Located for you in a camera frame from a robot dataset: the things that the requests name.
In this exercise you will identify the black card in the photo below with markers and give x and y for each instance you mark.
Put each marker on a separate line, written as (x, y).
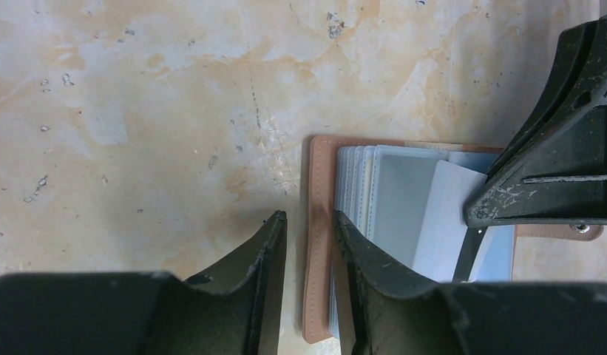
(468, 253)

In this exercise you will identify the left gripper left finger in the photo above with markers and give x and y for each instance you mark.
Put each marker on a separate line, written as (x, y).
(232, 307)

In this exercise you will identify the white card being carried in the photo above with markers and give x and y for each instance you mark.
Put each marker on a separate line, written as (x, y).
(443, 228)

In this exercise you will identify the tan leather card holder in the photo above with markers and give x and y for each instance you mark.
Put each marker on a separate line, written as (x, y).
(339, 164)

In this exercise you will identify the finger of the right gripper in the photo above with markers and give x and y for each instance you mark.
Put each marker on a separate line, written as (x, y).
(554, 171)

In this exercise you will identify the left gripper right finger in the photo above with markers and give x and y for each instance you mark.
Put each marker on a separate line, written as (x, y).
(385, 307)

